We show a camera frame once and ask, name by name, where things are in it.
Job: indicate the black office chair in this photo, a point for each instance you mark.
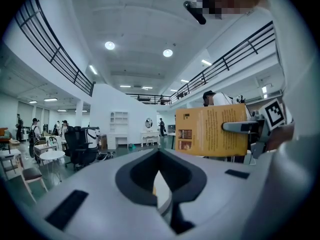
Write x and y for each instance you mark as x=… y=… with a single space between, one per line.
x=77 y=146

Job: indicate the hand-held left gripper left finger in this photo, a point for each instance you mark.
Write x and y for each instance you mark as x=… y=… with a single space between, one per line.
x=95 y=189

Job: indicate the black head-worn camera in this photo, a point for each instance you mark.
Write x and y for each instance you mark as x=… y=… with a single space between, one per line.
x=195 y=11

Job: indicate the small white square table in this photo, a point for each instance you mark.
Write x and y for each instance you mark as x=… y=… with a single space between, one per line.
x=8 y=154

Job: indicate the black metal railing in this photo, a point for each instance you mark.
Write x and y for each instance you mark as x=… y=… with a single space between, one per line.
x=150 y=97
x=55 y=51
x=225 y=59

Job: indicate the group of ceiling strip lights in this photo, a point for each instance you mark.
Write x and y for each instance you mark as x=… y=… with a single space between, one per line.
x=93 y=69

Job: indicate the person's light t-shirt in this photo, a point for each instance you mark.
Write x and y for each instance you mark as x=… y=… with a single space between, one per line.
x=295 y=71

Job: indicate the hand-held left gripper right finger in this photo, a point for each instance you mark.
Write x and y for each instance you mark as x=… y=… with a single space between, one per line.
x=225 y=196

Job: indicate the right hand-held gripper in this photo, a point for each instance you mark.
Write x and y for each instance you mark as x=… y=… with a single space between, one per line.
x=273 y=114

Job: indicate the white shelf cabinet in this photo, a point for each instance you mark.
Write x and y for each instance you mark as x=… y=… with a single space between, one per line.
x=118 y=134

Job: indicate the white dressing table with mirror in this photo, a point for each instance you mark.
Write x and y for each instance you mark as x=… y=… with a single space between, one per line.
x=149 y=134

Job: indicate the yellow book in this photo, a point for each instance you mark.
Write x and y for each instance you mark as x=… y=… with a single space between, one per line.
x=200 y=131

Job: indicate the round ceiling light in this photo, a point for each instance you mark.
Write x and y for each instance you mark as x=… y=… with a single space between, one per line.
x=109 y=45
x=167 y=52

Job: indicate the wooden chair with brown seat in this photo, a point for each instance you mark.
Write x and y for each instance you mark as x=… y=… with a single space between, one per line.
x=32 y=173

